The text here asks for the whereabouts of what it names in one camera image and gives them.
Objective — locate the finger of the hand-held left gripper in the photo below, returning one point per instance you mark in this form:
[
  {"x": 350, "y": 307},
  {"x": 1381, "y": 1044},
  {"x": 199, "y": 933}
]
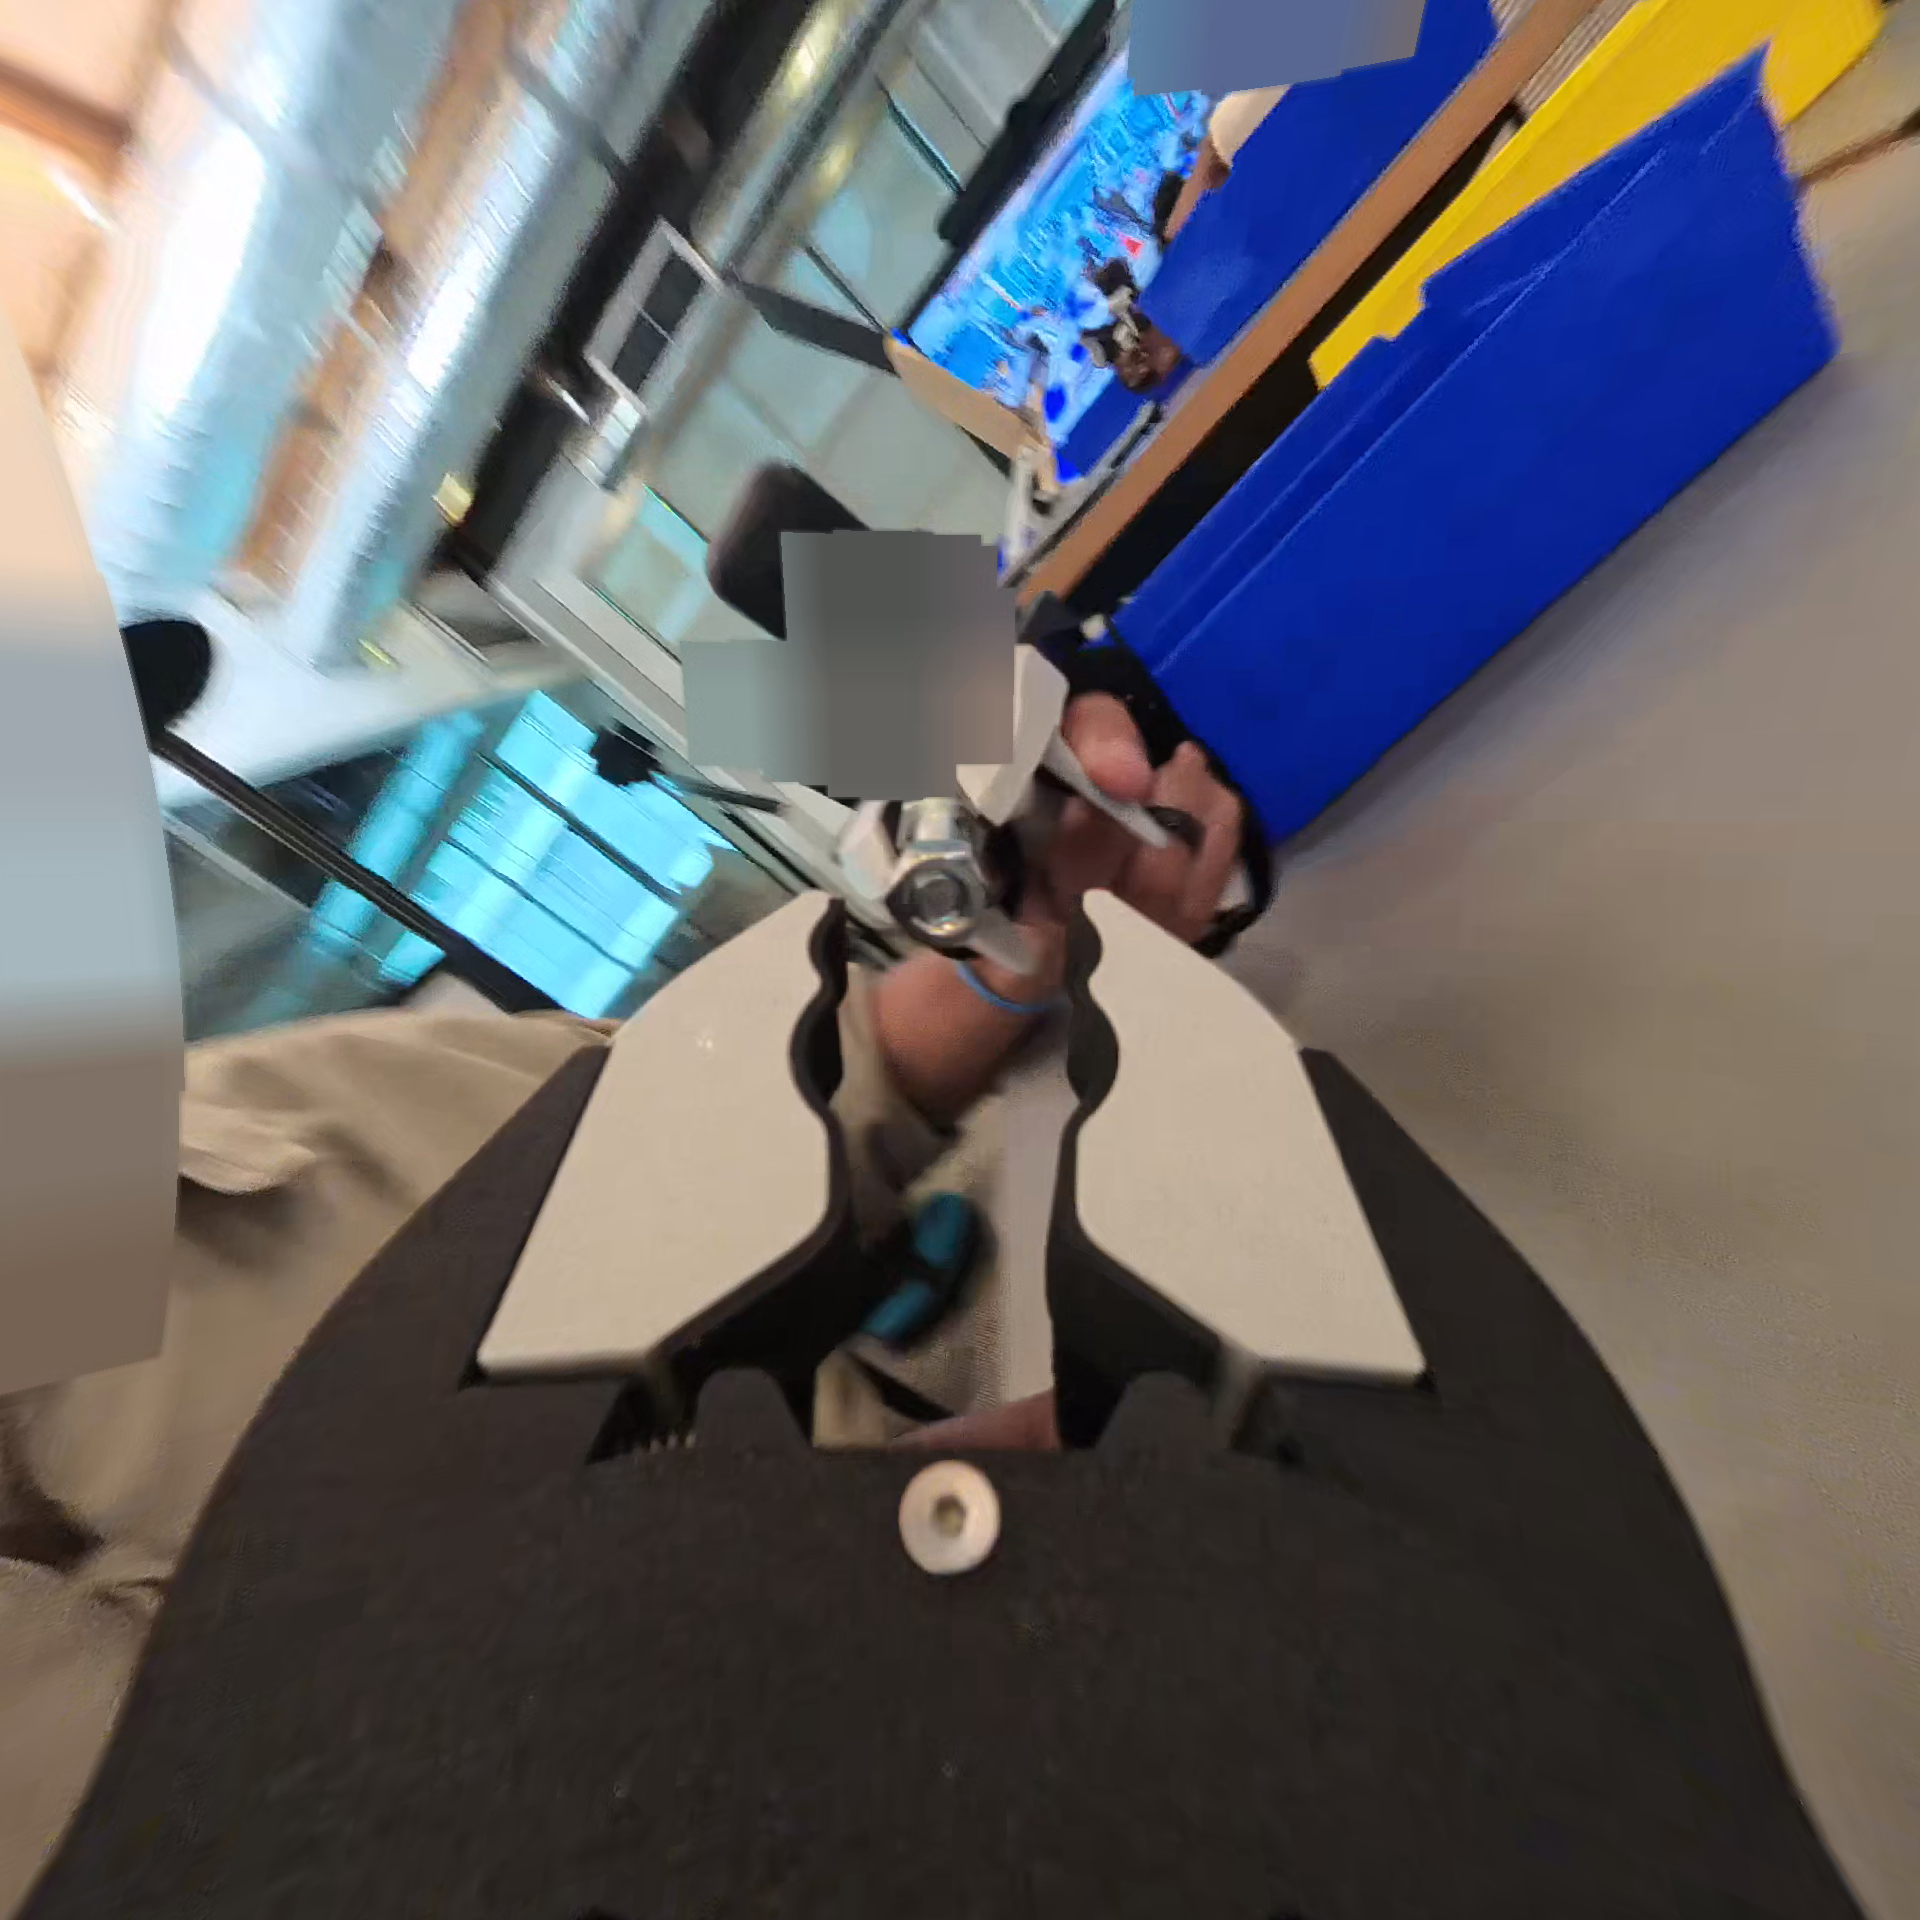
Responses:
[{"x": 1037, "y": 736}]

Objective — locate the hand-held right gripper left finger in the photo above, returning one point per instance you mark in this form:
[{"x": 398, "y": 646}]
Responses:
[{"x": 663, "y": 1187}]

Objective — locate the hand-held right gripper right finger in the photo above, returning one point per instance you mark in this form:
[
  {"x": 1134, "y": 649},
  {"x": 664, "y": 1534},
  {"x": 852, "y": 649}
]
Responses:
[{"x": 1237, "y": 1187}]

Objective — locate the steel hex nut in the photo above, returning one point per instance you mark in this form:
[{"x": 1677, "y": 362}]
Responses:
[{"x": 911, "y": 870}]

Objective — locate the person's left forearm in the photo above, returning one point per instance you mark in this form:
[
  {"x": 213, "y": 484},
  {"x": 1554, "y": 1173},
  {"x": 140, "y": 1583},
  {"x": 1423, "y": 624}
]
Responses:
[{"x": 954, "y": 1051}]

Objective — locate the person's left hand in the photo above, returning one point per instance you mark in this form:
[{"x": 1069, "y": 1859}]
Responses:
[{"x": 1155, "y": 766}]

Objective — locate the blue wristband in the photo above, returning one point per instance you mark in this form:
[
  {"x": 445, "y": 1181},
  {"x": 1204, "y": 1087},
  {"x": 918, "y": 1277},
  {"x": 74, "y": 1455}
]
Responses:
[{"x": 1008, "y": 992}]

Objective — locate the teal clip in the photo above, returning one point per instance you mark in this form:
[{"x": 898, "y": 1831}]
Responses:
[{"x": 916, "y": 1277}]

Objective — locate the wooden rear table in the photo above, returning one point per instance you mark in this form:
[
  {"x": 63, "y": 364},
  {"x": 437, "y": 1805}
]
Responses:
[{"x": 1231, "y": 453}]

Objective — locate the black floor lamp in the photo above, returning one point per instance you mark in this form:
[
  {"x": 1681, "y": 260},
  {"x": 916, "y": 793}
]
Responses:
[{"x": 166, "y": 667}]

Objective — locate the yellow plastic bin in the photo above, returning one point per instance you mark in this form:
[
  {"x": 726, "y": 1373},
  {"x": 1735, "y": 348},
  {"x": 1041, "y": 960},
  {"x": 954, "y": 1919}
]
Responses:
[{"x": 1623, "y": 151}]

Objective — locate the wall video screen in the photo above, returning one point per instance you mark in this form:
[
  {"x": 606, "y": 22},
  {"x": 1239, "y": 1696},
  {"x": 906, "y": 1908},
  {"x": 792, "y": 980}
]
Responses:
[{"x": 1037, "y": 255}]

